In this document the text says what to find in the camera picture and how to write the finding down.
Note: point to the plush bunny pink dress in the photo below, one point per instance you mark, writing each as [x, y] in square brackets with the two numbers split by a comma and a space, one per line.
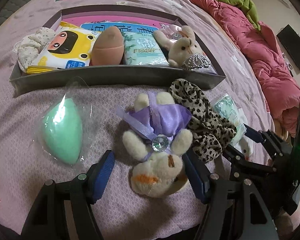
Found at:
[183, 49]

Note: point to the green sponge in plastic bag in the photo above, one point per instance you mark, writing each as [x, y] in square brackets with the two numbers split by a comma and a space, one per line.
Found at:
[63, 131]

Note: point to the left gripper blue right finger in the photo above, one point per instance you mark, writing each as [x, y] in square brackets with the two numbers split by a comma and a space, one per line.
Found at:
[199, 177]

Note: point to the lilac patterned bed quilt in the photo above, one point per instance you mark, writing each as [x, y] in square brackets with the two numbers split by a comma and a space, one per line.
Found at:
[120, 214]

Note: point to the floral white scrunchie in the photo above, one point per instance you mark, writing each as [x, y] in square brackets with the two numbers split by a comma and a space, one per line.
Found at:
[31, 46]

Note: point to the person's hand red nails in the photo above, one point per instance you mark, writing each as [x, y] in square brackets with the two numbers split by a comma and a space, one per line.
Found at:
[286, 224]

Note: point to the yellow wet wipes pack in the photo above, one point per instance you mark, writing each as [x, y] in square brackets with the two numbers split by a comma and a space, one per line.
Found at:
[71, 47]

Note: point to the pink and blue book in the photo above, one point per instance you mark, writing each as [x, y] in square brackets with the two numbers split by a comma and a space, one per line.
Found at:
[123, 23]

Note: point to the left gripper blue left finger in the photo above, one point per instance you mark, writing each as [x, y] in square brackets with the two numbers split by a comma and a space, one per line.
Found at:
[99, 175]

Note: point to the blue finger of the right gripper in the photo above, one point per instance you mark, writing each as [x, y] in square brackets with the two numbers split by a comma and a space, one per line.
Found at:
[240, 165]
[270, 142]

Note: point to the black flat television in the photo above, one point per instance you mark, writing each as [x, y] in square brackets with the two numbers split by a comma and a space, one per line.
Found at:
[290, 40]

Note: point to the pink red comforter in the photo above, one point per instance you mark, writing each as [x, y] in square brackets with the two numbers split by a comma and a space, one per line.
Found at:
[261, 49]

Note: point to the brown makeup sponge egg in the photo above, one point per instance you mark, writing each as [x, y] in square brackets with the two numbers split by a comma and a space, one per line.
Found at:
[108, 48]

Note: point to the shallow grey cardboard box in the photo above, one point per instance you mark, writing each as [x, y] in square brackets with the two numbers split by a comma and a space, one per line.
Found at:
[116, 74]

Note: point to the plush bunny purple dress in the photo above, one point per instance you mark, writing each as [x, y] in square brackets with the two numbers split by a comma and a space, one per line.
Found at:
[157, 139]

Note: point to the green flower tissue pack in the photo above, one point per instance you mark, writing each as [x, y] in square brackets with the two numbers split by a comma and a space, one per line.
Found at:
[142, 49]

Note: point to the leopard print scrunchie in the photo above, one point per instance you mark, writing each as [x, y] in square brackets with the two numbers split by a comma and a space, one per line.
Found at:
[211, 132]

